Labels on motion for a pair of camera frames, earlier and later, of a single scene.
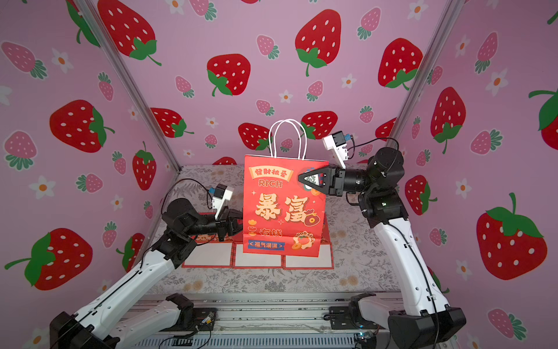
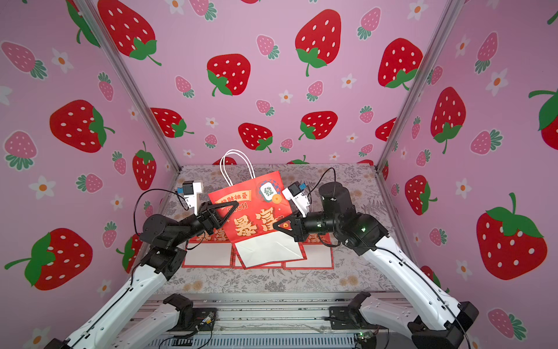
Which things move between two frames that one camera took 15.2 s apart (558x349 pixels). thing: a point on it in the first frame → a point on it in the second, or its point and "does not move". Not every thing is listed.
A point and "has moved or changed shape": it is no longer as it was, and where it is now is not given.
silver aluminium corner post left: x=87 y=7 does not move
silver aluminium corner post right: x=447 y=22 does not move
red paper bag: x=272 y=243 → x=236 y=262
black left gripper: x=226 y=224 → x=208 y=218
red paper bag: x=282 y=214 has moved or changed shape
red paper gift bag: x=211 y=253 does not move
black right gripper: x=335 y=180 → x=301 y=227
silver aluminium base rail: x=266 y=321 does not move
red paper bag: x=295 y=228 → x=318 y=251
